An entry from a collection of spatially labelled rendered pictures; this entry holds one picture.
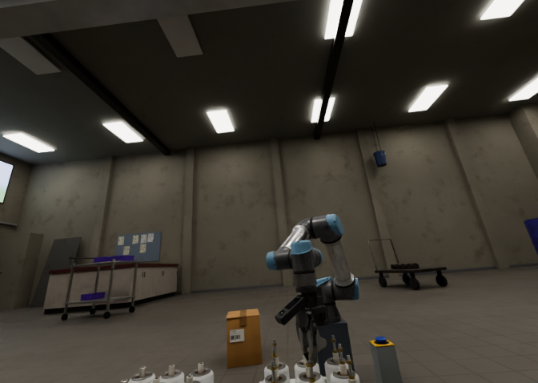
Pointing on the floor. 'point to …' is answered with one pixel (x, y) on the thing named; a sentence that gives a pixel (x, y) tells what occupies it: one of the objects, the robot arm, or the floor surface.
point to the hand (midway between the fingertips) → (308, 357)
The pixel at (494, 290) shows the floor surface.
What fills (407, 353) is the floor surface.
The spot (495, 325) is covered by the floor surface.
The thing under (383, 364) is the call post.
